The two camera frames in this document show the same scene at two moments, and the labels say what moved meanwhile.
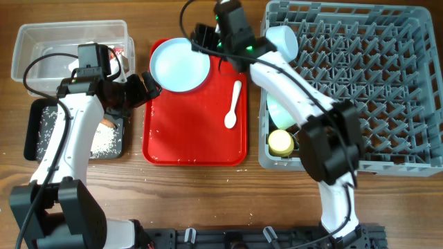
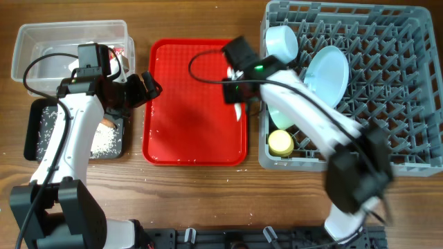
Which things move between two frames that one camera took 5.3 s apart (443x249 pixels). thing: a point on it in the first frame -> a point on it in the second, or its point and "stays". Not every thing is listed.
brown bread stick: [106, 122] stays
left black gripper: [140, 96] stays
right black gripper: [203, 37] -> [230, 95]
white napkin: [74, 65] stays
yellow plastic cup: [280, 142] stays
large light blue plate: [178, 66] -> [327, 74]
